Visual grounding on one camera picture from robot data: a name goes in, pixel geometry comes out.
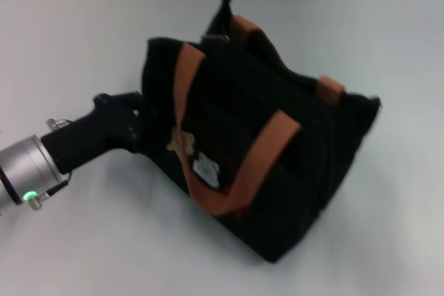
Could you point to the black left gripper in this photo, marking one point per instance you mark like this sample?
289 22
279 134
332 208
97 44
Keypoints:
93 133

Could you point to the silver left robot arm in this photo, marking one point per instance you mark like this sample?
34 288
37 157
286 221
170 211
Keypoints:
21 167

